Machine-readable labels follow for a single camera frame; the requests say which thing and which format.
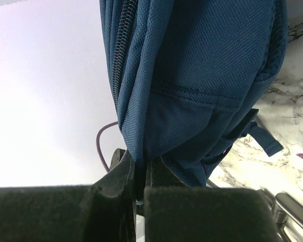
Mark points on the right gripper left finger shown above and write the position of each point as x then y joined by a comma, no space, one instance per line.
103,211

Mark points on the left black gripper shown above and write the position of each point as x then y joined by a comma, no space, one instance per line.
116,158

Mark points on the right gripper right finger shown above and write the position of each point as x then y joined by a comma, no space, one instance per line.
176,212

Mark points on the navy blue student backpack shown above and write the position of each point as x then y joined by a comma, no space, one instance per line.
185,76

